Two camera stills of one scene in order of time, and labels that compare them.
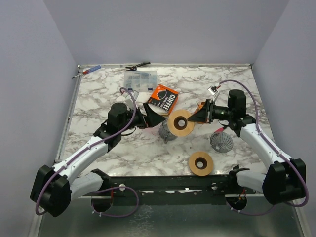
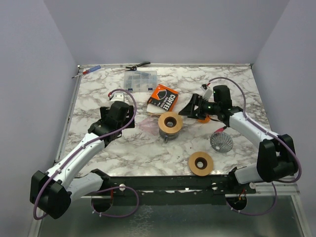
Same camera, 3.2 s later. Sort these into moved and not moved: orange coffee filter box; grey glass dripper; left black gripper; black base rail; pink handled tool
Moved: left black gripper
Not moved: grey glass dripper; pink handled tool; black base rail; orange coffee filter box
